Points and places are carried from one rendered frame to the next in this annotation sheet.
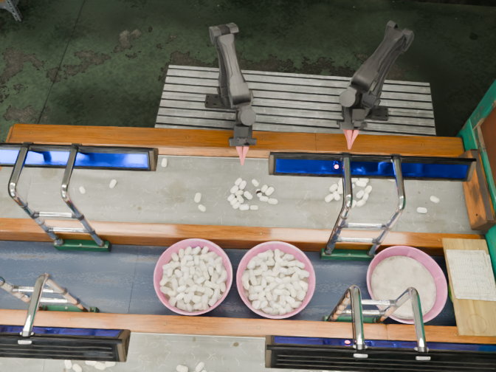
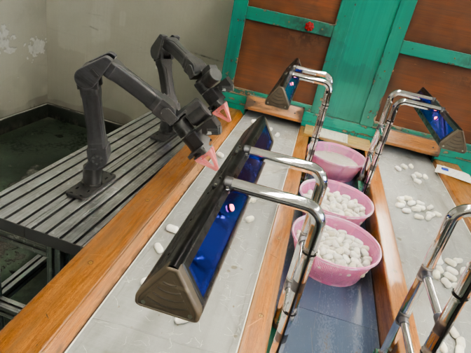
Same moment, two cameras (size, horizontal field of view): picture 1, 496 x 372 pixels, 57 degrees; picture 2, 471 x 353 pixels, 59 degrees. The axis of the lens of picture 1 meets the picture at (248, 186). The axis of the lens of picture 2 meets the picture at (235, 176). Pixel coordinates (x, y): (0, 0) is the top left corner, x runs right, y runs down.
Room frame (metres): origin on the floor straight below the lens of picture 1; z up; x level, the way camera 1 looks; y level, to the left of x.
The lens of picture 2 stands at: (0.71, 1.26, 1.41)
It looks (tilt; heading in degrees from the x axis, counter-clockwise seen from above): 26 degrees down; 275
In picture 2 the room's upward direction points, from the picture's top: 12 degrees clockwise
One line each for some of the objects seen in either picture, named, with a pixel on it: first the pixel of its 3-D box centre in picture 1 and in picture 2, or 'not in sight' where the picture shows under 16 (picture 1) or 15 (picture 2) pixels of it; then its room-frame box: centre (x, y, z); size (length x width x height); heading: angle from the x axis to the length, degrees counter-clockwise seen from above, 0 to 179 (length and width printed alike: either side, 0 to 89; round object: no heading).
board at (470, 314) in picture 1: (472, 285); (337, 137); (0.44, -0.75, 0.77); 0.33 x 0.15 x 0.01; 178
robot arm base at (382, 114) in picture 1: (366, 107); (166, 126); (1.24, -0.51, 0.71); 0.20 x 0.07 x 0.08; 85
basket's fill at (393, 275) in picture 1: (401, 288); (333, 164); (0.45, -0.53, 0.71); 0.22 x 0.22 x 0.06
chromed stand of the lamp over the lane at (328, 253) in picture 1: (358, 210); (297, 127); (0.66, -0.37, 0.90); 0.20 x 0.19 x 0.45; 88
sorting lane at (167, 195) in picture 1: (232, 192); (232, 201); (0.82, 0.06, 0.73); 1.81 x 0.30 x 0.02; 88
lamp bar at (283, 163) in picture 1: (370, 162); (288, 78); (0.74, -0.37, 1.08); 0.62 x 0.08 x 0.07; 88
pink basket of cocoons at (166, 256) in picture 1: (194, 279); (331, 251); (0.48, 0.19, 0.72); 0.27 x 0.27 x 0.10
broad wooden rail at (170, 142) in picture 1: (235, 153); (170, 199); (1.03, 0.05, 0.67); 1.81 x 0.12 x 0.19; 88
